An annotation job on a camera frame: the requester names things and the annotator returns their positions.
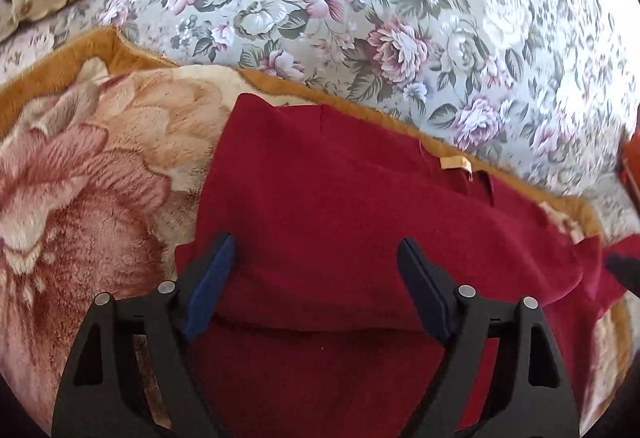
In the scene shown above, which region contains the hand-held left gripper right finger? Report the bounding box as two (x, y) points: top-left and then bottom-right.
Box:
(397, 238), (581, 438)

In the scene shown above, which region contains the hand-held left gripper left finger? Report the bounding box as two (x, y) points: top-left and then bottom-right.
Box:
(51, 233), (237, 438)

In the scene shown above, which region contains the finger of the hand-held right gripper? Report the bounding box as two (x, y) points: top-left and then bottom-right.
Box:
(606, 254), (640, 299)

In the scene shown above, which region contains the dark red knit garment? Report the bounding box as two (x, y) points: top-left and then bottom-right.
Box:
(175, 92), (640, 438)

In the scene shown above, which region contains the orange cushion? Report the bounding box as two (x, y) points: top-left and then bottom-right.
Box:
(619, 133), (640, 199)

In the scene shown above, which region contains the brown floral plush blanket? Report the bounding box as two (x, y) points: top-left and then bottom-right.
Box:
(0, 26), (633, 434)

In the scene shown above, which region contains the grey floral bedsheet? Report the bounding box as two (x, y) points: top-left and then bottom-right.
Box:
(0, 0), (640, 243)

